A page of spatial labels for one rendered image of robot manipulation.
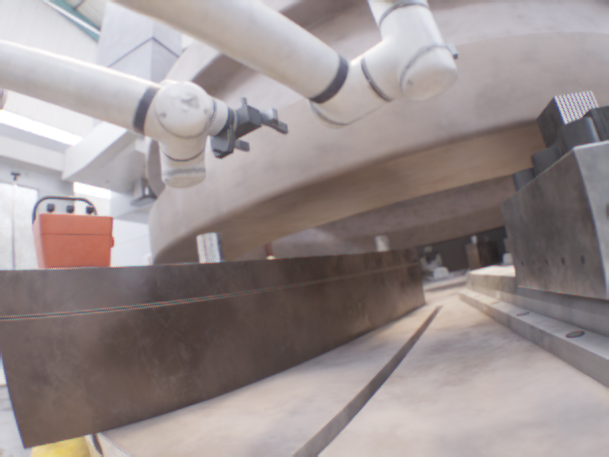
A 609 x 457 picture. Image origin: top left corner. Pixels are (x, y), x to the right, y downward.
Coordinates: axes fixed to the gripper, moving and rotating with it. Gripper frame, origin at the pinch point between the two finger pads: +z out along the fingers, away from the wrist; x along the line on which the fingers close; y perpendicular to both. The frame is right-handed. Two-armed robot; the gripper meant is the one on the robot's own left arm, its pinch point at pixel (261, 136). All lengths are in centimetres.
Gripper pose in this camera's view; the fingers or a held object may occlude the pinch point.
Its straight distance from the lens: 94.5
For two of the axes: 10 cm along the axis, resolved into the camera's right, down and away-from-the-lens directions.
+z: 5.3, 0.5, 8.5
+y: -1.8, -9.7, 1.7
